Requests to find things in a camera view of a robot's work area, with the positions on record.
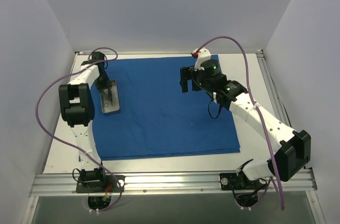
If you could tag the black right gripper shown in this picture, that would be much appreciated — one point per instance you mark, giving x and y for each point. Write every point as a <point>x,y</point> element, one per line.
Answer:
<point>186,77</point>

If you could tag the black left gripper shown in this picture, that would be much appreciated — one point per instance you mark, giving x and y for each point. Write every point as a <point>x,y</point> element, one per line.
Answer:
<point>106,86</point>

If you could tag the steel ring-handled forceps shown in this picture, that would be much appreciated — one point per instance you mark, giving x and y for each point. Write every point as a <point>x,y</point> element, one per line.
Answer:
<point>106,97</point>

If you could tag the blue surgical cloth wrap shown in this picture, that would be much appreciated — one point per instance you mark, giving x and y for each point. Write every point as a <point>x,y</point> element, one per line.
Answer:
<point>157,119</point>

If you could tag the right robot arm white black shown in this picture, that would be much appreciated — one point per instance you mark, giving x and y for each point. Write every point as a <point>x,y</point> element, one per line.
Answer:
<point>289,150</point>

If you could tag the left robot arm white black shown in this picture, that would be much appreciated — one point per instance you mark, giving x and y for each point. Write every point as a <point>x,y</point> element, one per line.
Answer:
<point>78,110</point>

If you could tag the stainless steel tray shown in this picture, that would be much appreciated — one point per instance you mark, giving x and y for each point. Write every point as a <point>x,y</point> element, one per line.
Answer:
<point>112,109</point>

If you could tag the steel ring-handled scissors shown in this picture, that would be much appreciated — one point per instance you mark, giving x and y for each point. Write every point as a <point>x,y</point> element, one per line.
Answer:
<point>111,98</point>

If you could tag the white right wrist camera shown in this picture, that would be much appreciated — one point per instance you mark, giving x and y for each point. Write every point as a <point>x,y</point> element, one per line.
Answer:
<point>200,56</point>

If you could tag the aluminium back frame rail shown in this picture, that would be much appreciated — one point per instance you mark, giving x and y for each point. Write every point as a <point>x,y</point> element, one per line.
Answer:
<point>158,52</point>

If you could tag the aluminium frame rail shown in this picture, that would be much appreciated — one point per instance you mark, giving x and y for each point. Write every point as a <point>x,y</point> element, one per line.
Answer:
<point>275,103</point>
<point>158,52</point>
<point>205,182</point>

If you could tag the aluminium right frame rail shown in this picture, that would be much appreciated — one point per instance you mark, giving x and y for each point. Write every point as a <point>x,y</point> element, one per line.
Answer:
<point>275,103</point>

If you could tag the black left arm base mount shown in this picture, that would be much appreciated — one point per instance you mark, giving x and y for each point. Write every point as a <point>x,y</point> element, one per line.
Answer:
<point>96,184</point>

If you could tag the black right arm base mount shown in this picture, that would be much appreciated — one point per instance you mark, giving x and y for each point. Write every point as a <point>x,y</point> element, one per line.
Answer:
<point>239,181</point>

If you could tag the aluminium front frame rail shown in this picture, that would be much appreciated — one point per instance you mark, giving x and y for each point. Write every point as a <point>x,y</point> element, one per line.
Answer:
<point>205,182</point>

